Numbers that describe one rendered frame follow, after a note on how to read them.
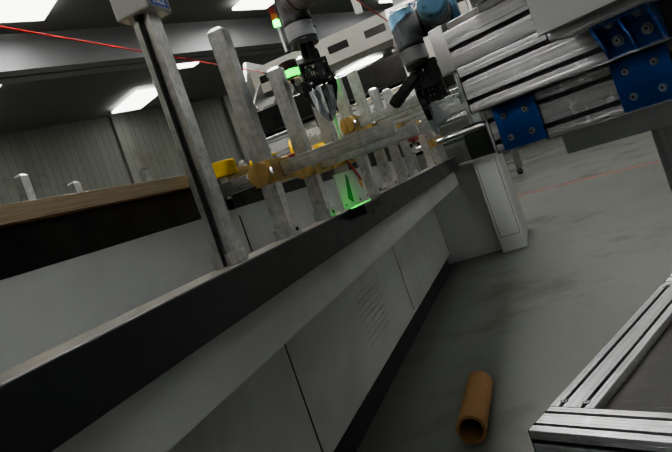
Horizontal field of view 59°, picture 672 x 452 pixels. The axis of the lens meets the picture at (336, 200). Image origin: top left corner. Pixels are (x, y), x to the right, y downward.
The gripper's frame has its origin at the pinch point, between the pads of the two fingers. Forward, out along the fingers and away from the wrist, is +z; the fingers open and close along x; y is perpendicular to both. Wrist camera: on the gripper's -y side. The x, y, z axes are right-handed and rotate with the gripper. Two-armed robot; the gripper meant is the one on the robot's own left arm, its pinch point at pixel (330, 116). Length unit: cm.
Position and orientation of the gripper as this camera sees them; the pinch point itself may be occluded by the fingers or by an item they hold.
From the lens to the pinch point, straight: 155.3
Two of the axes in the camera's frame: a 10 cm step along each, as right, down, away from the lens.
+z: 3.3, 9.4, 0.2
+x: 9.4, -3.3, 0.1
